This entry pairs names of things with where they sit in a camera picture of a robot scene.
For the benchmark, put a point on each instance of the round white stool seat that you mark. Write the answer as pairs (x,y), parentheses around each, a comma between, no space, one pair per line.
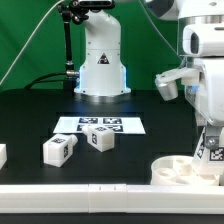
(177,170)

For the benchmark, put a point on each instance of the paper sheet with markers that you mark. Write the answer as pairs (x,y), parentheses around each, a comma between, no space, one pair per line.
(123,125)

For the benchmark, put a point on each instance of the white left fence bar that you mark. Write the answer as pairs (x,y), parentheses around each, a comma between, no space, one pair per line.
(3,155)

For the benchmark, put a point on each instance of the white front fence bar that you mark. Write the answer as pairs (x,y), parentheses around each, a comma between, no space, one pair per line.
(100,198)

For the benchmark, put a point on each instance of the white fence bar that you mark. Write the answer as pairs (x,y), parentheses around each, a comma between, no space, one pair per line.
(3,155)
(100,198)

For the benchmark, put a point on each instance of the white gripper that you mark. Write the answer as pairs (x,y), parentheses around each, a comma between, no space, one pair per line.
(203,81)

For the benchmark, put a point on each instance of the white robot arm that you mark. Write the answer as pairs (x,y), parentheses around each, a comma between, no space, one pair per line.
(200,42)

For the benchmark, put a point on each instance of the green backdrop curtain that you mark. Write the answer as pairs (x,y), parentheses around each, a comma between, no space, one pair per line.
(32,42)

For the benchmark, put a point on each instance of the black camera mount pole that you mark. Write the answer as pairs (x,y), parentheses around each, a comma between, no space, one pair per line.
(76,11)

